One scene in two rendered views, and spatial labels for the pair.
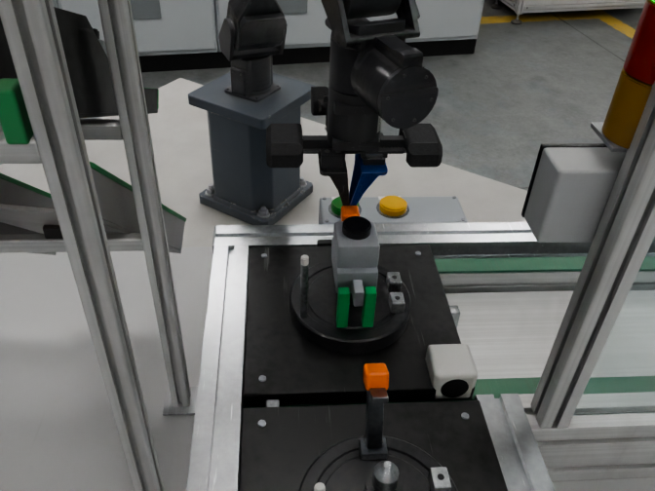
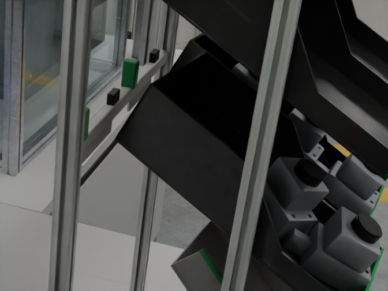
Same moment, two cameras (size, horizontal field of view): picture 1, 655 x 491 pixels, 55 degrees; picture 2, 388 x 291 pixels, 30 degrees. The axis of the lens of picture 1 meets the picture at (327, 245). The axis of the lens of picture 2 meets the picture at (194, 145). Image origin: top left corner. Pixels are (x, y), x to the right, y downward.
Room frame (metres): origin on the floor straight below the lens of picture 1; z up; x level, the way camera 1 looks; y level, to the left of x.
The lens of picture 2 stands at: (0.57, -0.38, 1.61)
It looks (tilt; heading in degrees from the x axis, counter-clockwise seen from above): 26 degrees down; 106
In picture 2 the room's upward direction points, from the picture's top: 8 degrees clockwise
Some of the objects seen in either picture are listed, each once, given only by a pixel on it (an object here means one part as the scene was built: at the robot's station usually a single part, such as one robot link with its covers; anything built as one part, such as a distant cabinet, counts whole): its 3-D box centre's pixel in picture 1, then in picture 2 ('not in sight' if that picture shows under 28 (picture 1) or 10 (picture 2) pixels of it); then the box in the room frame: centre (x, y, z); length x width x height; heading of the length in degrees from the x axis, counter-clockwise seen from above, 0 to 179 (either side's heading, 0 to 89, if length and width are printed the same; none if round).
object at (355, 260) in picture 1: (356, 255); not in sight; (0.52, -0.03, 1.06); 0.08 x 0.04 x 0.07; 6
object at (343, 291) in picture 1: (342, 307); not in sight; (0.49, -0.02, 1.01); 0.01 x 0.01 x 0.05; 6
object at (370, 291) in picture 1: (368, 307); not in sight; (0.49, -0.05, 1.01); 0.01 x 0.01 x 0.05; 6
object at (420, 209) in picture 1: (390, 225); not in sight; (0.75, -0.09, 0.93); 0.21 x 0.07 x 0.06; 96
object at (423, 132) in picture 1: (354, 121); not in sight; (0.60, -0.02, 1.18); 0.19 x 0.06 x 0.08; 96
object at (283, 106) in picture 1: (254, 146); not in sight; (0.92, 0.13, 0.96); 0.15 x 0.15 x 0.20; 60
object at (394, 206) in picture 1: (393, 207); not in sight; (0.75, -0.09, 0.96); 0.04 x 0.04 x 0.02
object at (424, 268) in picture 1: (349, 314); not in sight; (0.53, -0.03, 0.96); 0.24 x 0.24 x 0.02; 6
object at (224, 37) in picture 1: (253, 34); not in sight; (0.91, 0.12, 1.15); 0.09 x 0.07 x 0.06; 116
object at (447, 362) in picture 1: (449, 371); not in sight; (0.44, -0.14, 0.97); 0.05 x 0.05 x 0.04; 6
